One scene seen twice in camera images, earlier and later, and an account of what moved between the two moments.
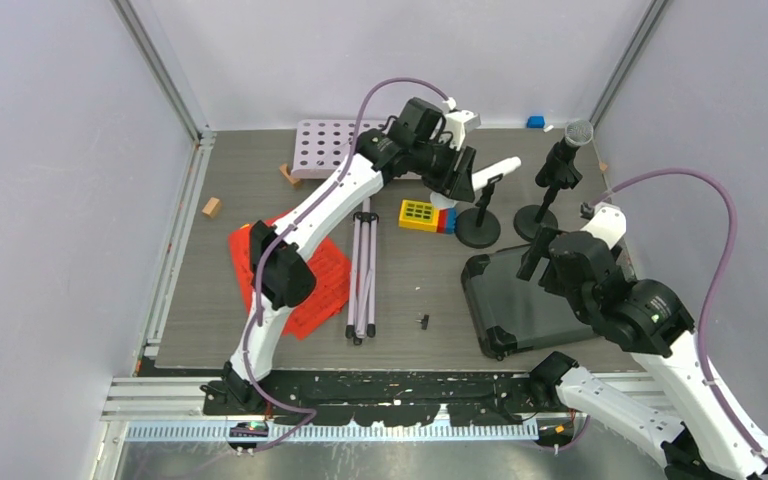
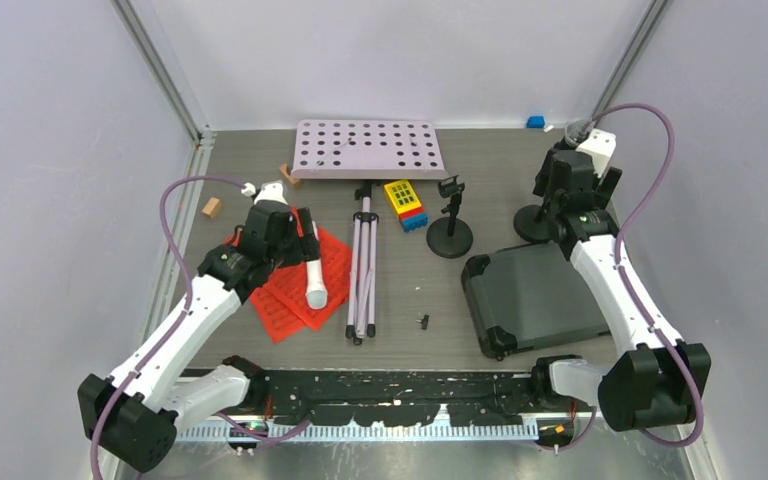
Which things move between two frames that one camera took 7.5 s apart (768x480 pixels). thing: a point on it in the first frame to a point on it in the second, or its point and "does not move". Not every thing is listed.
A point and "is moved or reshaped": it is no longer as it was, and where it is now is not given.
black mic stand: (479, 227) to (450, 237)
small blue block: (536, 122) does not move
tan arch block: (285, 170) does not move
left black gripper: (461, 185) to (304, 248)
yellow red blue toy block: (424, 216) is moved or reshaped
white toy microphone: (479, 178) to (316, 295)
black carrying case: (514, 314) does not move
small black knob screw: (424, 322) does not move
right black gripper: (531, 255) to (608, 188)
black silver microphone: (577, 133) does not move
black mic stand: (530, 219) does not move
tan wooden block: (212, 206) does not move
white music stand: (321, 150) does not move
